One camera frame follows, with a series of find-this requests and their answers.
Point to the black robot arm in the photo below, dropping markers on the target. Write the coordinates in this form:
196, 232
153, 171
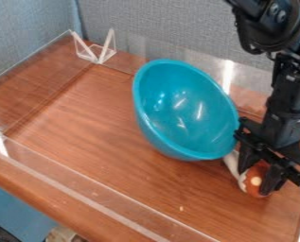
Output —
268, 28

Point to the clear acrylic front barrier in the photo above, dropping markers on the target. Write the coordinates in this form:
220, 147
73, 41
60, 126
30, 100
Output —
39, 178

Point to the blue plastic bowl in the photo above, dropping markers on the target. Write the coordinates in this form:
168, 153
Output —
184, 112

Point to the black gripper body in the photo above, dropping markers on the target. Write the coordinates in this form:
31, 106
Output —
277, 135

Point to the clear acrylic corner bracket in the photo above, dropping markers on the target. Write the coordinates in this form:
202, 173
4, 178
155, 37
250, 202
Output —
95, 53

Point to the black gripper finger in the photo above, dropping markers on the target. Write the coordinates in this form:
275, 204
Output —
249, 156
273, 179

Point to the clear acrylic barrier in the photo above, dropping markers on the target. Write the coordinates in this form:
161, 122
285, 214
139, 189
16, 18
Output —
39, 178
245, 82

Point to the white and brown toy mushroom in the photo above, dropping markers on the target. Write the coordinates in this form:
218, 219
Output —
249, 179

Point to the clear acrylic back barrier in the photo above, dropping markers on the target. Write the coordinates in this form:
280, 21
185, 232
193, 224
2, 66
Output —
245, 82

